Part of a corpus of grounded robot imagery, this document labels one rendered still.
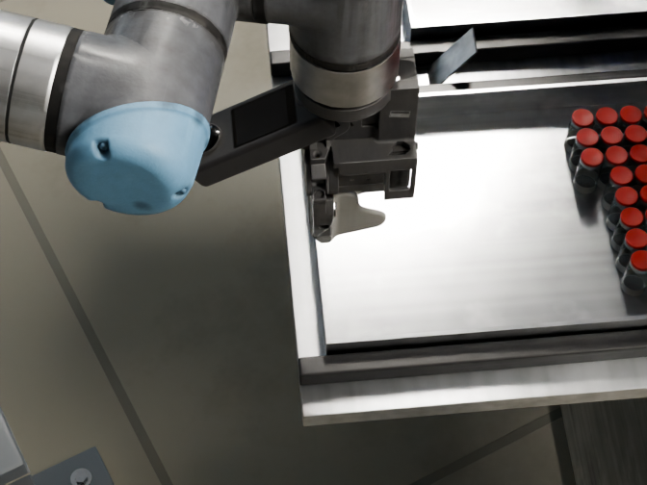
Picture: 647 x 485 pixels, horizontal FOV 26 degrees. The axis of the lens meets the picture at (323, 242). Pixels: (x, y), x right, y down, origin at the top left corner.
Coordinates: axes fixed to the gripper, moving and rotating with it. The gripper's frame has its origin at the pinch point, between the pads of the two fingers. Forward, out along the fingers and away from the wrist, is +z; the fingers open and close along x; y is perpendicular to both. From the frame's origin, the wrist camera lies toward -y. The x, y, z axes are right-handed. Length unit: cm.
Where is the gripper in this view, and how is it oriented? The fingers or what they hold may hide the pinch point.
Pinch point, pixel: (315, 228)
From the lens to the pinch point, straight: 113.9
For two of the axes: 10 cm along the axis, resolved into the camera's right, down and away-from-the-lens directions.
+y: 10.0, -0.8, 0.5
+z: 0.0, 5.3, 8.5
